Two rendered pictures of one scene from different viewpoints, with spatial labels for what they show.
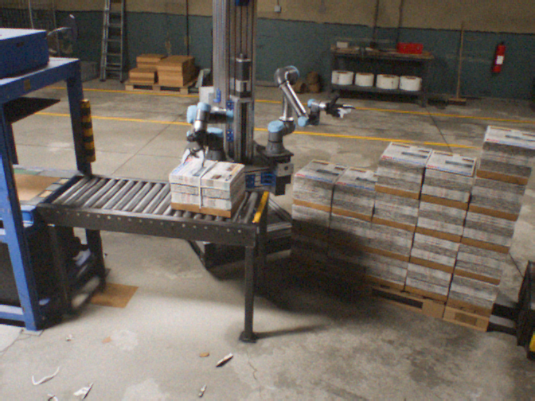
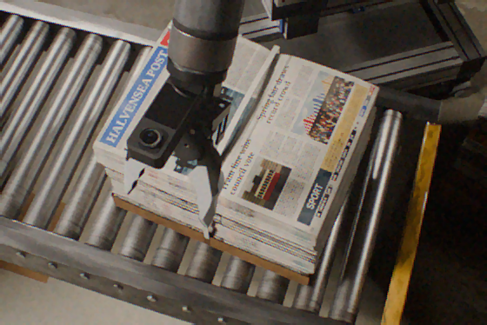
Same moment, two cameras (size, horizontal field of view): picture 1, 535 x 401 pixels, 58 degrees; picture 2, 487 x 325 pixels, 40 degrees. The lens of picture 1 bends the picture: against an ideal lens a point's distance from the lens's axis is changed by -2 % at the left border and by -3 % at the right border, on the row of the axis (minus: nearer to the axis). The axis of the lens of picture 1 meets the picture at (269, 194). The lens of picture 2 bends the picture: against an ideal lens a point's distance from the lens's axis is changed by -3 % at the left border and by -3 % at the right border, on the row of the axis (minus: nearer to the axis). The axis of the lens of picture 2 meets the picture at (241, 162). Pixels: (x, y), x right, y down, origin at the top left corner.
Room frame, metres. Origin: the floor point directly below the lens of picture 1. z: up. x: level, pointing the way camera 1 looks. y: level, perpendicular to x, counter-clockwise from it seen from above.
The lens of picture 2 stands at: (2.16, 0.26, 1.93)
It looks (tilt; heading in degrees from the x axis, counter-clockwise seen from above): 61 degrees down; 10
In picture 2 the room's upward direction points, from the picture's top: straight up
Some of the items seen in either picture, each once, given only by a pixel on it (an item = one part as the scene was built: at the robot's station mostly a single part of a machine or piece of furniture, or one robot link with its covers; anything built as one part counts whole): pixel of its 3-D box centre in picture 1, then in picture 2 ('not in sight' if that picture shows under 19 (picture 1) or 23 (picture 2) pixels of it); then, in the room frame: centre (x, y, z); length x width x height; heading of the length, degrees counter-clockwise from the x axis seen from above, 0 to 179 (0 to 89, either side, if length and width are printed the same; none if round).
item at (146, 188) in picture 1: (137, 199); (24, 116); (2.82, 0.84, 0.77); 0.47 x 0.05 x 0.05; 173
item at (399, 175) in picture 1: (404, 169); not in sight; (3.08, -0.89, 0.95); 0.38 x 0.29 x 0.23; 156
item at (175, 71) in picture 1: (163, 72); not in sight; (9.42, 2.11, 0.28); 1.20 x 0.83 x 0.57; 83
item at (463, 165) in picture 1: (451, 161); not in sight; (2.95, -1.15, 1.06); 0.37 x 0.28 x 0.01; 156
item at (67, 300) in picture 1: (60, 270); not in sight; (2.63, 1.32, 0.34); 0.06 x 0.06 x 0.68; 83
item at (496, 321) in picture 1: (439, 306); not in sight; (2.79, -1.21, 0.05); 1.05 x 0.10 x 0.04; 65
